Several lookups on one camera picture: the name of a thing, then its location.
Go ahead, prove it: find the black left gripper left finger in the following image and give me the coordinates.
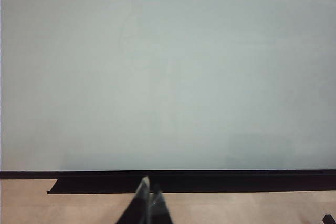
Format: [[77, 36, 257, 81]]
[[115, 175, 151, 224]]

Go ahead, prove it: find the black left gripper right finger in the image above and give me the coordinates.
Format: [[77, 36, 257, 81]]
[[149, 183, 174, 224]]

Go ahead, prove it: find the black whiteboard pen tray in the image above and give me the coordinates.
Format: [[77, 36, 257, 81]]
[[46, 178, 336, 195]]

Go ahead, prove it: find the black angular object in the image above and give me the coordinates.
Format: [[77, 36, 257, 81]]
[[322, 213, 336, 224]]

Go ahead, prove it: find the white whiteboard with black frame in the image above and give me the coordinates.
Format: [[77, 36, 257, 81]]
[[0, 0, 336, 180]]

